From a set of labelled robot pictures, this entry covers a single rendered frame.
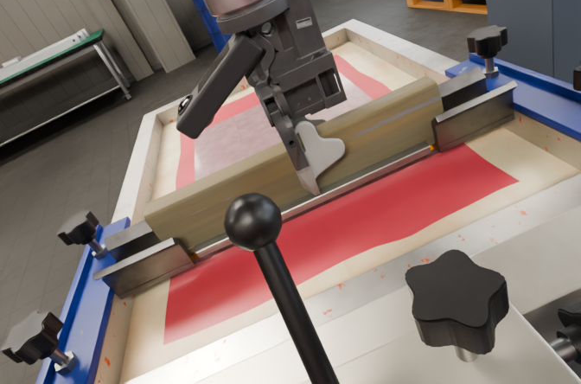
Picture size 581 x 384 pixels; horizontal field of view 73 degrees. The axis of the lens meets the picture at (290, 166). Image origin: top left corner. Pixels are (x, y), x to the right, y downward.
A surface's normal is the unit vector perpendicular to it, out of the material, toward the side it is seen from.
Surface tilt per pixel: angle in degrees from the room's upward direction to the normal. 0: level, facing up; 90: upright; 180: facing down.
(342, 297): 0
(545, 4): 90
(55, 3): 90
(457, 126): 90
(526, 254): 0
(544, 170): 0
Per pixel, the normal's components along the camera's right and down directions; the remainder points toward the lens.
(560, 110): -0.36, -0.78
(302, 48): 0.22, 0.47
